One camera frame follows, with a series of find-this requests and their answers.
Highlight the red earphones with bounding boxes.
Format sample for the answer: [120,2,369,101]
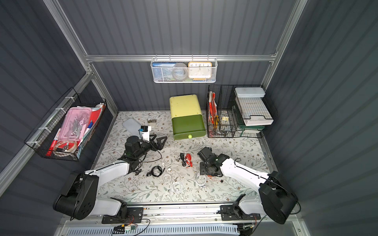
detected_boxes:
[185,153,193,167]
[207,175,223,183]

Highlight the green top drawer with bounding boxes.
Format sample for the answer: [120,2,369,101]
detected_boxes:
[172,115,206,140]

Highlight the green yellow drawer cabinet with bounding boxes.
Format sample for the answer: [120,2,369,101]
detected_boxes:
[169,94,206,140]

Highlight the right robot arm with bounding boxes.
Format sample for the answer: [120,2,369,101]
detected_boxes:
[197,147,299,224]

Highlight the black earphones near left arm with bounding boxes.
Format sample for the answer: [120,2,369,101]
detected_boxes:
[130,159,143,176]

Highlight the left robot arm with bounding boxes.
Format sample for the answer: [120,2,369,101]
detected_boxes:
[53,134,167,224]

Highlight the white earphones right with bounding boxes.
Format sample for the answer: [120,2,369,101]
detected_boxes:
[195,172,207,188]

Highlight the black earphones centre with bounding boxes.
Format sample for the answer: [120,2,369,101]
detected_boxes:
[179,153,187,167]

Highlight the black coiled earphones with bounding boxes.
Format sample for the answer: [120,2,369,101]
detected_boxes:
[146,166,165,178]

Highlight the white earphones lower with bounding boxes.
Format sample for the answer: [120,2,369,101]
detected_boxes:
[171,182,184,194]

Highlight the grey plastic lid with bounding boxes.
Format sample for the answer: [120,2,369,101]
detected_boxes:
[122,118,142,137]

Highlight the red scissors in organizer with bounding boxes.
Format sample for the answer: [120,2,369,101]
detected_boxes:
[208,91,217,124]

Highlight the white grid paper tray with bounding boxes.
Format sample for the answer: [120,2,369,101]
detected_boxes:
[234,87,274,126]

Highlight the blue box in basket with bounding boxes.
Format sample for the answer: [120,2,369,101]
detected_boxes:
[151,62,176,83]

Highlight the pink pencil case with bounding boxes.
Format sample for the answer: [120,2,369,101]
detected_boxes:
[58,107,92,142]

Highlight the grey tape roll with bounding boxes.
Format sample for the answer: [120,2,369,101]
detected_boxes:
[172,63,188,81]

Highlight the yellow white clock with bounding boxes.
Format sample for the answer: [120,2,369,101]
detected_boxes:
[188,62,213,80]

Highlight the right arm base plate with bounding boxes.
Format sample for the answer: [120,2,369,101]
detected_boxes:
[217,205,261,221]

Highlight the black wire desk organizer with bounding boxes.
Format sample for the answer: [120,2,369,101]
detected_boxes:
[206,85,278,138]

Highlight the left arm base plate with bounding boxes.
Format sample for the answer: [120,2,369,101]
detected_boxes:
[101,207,144,225]

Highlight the black wire side basket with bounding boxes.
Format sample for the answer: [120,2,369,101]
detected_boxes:
[25,89,107,161]

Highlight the white wire wall basket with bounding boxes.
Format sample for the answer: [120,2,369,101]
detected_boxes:
[150,59,218,83]

